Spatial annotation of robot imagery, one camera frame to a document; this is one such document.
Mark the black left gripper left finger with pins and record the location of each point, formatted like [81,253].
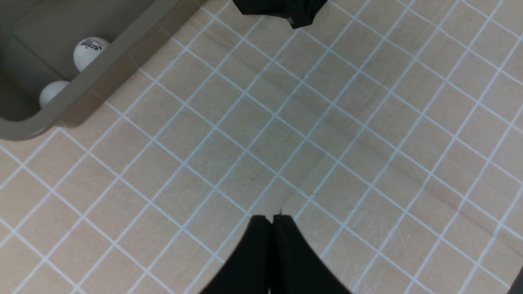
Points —
[246,270]

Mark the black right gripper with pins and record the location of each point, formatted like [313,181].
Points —
[298,13]

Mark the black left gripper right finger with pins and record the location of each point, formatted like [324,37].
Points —
[294,266]

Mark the white ball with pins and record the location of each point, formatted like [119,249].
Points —
[50,91]
[87,50]

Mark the olive green plastic bin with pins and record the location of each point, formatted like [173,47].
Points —
[38,38]

